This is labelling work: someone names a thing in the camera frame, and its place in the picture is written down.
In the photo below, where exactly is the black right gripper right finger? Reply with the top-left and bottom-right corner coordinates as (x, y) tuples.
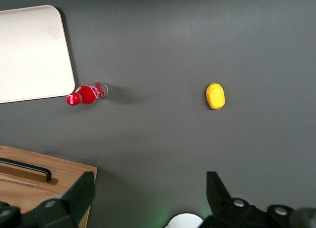
(197, 171), (316, 228)

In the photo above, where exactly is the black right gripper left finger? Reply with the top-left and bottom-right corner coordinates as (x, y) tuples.
(0, 171), (97, 228)

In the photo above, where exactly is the red can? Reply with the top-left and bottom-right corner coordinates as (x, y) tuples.
(66, 81), (109, 107)

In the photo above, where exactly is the cream rectangular tray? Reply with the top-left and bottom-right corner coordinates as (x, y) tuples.
(0, 4), (76, 105)

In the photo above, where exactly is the wooden two-drawer cabinet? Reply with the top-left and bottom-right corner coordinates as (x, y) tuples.
(0, 145), (98, 228)

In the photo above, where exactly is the short wooden drawer front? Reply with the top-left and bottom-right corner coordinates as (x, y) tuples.
(0, 145), (98, 189)

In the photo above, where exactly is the tall wooden drawer front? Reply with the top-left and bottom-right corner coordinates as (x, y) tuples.
(0, 180), (75, 214)

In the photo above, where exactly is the yellow lemon-shaped object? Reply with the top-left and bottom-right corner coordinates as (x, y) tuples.
(205, 83), (226, 111)

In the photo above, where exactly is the black handle of short drawer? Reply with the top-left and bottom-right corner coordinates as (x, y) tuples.
(0, 157), (52, 183)

